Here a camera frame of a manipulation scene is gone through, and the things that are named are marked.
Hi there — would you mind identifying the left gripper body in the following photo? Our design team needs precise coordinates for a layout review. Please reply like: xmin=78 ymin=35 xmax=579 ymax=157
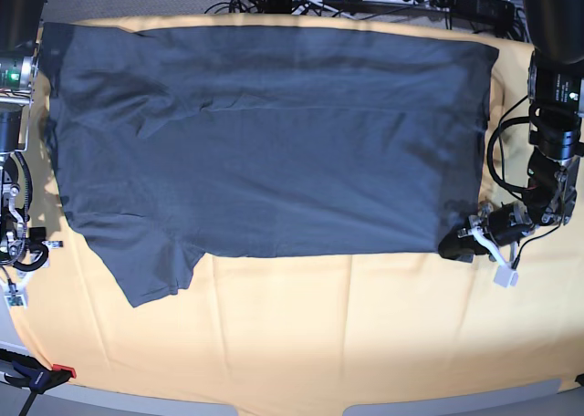
xmin=467 ymin=201 xmax=534 ymax=247

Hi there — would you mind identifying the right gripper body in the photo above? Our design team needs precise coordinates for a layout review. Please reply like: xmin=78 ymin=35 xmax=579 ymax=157
xmin=1 ymin=183 xmax=64 ymax=293

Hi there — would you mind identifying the blue-grey T-shirt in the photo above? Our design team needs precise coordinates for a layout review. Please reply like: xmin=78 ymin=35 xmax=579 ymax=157
xmin=40 ymin=23 xmax=498 ymax=307

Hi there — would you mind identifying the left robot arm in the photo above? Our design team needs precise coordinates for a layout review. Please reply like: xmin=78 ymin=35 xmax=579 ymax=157
xmin=438 ymin=0 xmax=583 ymax=268

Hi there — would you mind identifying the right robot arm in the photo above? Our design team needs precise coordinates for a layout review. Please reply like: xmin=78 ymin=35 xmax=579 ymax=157
xmin=1 ymin=0 xmax=49 ymax=306

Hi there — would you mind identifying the yellow tablecloth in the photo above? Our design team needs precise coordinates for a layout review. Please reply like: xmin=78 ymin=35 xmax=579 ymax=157
xmin=9 ymin=15 xmax=583 ymax=415

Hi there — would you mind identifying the blue red bar clamp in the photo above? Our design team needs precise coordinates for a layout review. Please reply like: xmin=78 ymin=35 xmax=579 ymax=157
xmin=1 ymin=348 xmax=77 ymax=416

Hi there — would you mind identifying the black power adapter brick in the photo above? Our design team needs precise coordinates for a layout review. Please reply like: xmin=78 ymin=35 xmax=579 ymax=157
xmin=452 ymin=0 xmax=515 ymax=26

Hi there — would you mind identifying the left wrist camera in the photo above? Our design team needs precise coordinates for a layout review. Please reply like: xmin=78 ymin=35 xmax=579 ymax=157
xmin=494 ymin=265 xmax=518 ymax=288

